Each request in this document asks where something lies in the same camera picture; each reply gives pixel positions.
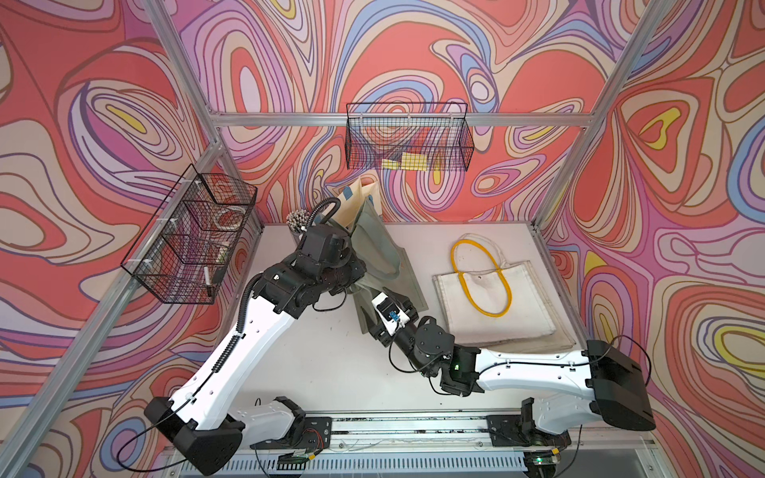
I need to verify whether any black wire basket, wall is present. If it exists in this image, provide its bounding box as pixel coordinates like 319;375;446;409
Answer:
121;165;258;305
345;100;475;172

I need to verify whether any clear cup of pencils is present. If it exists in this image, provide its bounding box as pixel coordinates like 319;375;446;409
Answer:
286;209;311;236

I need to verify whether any cream bag with blue handles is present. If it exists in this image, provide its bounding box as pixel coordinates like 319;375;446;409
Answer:
333;175;383;231

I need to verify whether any black wire basket, left wall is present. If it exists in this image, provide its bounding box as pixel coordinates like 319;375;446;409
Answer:
121;165;258;305

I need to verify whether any tape roll in basket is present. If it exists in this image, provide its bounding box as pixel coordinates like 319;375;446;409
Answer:
212;205;246;232

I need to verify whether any cream bag with yellow handles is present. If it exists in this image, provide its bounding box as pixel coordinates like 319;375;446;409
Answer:
433;233;558;348

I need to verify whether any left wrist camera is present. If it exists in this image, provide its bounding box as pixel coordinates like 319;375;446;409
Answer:
298;224;352;266

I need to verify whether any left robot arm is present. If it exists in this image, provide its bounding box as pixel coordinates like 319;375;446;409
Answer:
145;253;366;476

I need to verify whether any green canvas bag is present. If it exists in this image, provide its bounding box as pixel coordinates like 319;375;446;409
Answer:
350;198;430;335

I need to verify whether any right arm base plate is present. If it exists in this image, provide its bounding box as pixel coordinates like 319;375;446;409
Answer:
486;414;572;449

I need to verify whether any cream canvas bag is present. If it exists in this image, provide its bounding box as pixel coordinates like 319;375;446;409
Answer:
460;234;576;354

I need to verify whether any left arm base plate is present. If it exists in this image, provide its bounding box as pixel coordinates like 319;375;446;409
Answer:
250;415;333;452

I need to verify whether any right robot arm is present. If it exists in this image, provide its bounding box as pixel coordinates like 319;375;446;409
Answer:
362;299;655;439

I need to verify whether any yellow sticky note pad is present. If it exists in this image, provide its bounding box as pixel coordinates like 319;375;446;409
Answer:
400;153;430;171

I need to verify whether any black wire basket, back wall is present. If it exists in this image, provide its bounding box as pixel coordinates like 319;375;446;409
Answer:
345;100;475;172

